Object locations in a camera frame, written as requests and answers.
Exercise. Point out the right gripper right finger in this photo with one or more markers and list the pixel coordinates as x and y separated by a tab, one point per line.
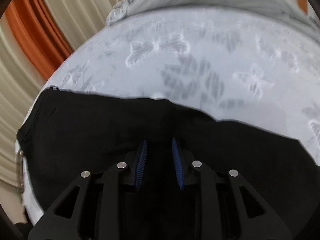
228	208

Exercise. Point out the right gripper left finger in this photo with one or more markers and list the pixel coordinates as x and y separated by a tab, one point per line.
88	208

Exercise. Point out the black pants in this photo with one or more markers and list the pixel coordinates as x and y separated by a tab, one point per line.
68	133

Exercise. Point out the butterfly print bed sheet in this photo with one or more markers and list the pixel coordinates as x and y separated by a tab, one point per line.
227	64

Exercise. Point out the orange curtain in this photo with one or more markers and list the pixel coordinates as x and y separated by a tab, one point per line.
38	35

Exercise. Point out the cream pleated curtain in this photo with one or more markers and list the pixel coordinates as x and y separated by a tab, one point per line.
20	81

